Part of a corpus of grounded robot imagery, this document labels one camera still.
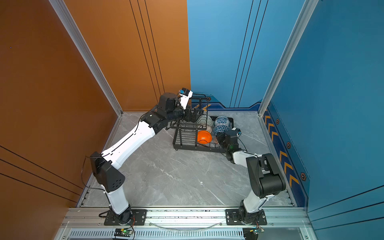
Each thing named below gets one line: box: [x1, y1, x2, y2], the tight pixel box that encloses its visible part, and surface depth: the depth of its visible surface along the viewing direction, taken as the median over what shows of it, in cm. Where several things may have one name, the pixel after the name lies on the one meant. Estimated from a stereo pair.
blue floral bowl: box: [214, 116, 231, 128], surface depth 109 cm
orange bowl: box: [197, 130, 213, 144], surface depth 101 cm
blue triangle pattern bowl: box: [213, 125, 230, 136], surface depth 107 cm
